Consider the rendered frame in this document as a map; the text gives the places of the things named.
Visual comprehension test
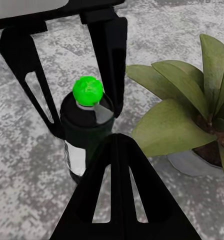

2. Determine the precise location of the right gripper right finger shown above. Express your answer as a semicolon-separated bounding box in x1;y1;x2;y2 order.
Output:
117;133;202;240

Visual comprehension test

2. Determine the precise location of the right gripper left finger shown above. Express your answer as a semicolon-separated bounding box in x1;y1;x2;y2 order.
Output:
50;133;126;240

